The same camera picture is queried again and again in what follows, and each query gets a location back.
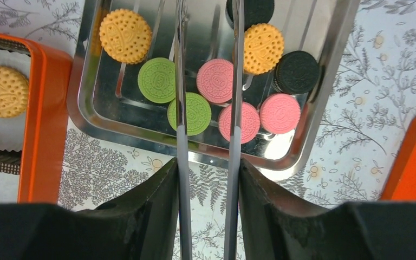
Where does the pink cookie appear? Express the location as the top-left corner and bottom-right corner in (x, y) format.
(259, 93), (301, 134)
(218, 102), (261, 144)
(196, 58), (233, 103)

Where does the yellow cookie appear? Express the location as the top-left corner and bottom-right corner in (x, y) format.
(99, 9), (152, 64)
(243, 23), (284, 75)
(0, 66), (29, 118)

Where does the stainless steel tray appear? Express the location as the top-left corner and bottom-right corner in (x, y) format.
(67, 1), (360, 181)

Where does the right gripper silver tong right finger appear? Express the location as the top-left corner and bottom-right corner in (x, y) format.
(224, 0), (244, 259)

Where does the black cookie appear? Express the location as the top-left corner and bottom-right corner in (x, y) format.
(273, 50), (320, 95)
(243, 0), (275, 31)

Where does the white paper cookie liner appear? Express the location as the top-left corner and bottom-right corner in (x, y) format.
(0, 50), (31, 151)

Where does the green cookie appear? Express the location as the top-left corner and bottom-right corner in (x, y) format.
(186, 92), (212, 136)
(138, 57), (176, 104)

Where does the orange cookie box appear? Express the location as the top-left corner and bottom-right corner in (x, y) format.
(0, 34), (72, 204)

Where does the right gripper silver tong left finger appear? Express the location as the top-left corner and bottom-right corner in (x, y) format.
(174, 0), (192, 259)

